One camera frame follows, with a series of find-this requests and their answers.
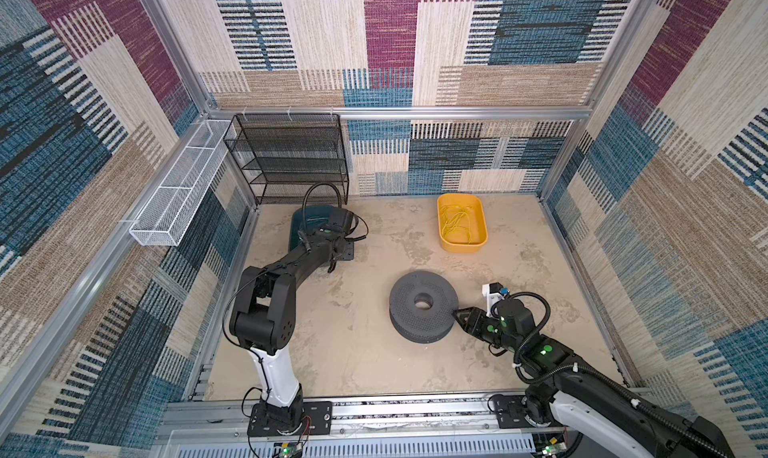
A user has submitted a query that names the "yellow cable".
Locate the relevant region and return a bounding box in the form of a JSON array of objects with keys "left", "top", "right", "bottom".
[{"left": 442, "top": 205, "right": 478, "bottom": 244}]

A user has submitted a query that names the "black wire shelf rack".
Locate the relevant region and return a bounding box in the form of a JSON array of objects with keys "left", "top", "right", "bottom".
[{"left": 224, "top": 113, "right": 349, "bottom": 205}]

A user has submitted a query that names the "yellow plastic bin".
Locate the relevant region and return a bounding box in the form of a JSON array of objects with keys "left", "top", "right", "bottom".
[{"left": 437, "top": 193, "right": 488, "bottom": 254}]

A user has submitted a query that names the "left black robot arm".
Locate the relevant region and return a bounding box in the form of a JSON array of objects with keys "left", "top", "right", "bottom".
[{"left": 223, "top": 182, "right": 367, "bottom": 436}]

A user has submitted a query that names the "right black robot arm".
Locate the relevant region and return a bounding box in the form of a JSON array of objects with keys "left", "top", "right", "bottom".
[{"left": 452, "top": 285, "right": 734, "bottom": 457}]

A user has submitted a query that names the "white mesh wall basket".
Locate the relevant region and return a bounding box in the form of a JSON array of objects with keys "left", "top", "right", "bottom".
[{"left": 129, "top": 120, "right": 230, "bottom": 247}]

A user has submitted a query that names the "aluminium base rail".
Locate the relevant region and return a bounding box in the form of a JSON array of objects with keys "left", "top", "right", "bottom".
[{"left": 152, "top": 387, "right": 661, "bottom": 458}]

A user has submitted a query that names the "dark grey spool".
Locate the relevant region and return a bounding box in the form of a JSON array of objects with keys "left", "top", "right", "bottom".
[{"left": 389, "top": 270, "right": 458, "bottom": 344}]

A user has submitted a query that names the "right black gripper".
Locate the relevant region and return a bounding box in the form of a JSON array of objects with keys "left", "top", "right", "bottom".
[{"left": 451, "top": 307, "right": 521, "bottom": 355}]

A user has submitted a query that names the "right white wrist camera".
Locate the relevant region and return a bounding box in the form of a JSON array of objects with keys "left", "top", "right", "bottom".
[{"left": 481, "top": 282, "right": 509, "bottom": 317}]

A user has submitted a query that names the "teal plastic bin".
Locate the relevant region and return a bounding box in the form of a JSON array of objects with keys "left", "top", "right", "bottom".
[{"left": 288, "top": 205, "right": 346, "bottom": 252}]

